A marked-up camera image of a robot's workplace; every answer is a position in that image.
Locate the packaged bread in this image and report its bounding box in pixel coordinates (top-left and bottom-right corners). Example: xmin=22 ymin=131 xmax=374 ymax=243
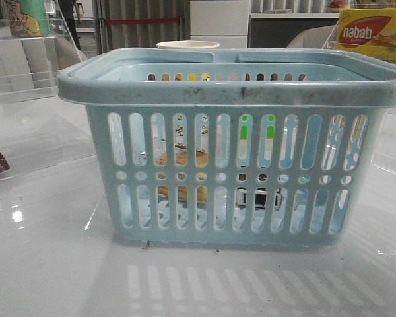
xmin=152 ymin=137 xmax=209 ymax=205

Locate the light blue plastic basket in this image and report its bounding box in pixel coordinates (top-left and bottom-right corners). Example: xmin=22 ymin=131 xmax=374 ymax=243
xmin=57 ymin=48 xmax=396 ymax=247

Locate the yellow popcorn paper cup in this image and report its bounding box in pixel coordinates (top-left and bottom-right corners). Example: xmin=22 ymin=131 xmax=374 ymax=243
xmin=156 ymin=40 xmax=220 ymax=50

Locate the white cabinet in background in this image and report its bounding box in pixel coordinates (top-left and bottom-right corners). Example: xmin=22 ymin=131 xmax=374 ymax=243
xmin=189 ymin=1 xmax=251 ymax=48

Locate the clear acrylic display shelf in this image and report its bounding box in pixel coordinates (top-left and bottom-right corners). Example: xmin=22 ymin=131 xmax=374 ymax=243
xmin=0 ymin=1 xmax=94 ymax=181

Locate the green cartoon drink bottle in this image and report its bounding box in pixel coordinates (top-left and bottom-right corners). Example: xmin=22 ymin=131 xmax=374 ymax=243
xmin=4 ymin=0 xmax=50 ymax=38

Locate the yellow nabati wafer box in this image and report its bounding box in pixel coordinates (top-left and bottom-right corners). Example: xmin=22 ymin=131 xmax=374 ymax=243
xmin=335 ymin=7 xmax=396 ymax=64

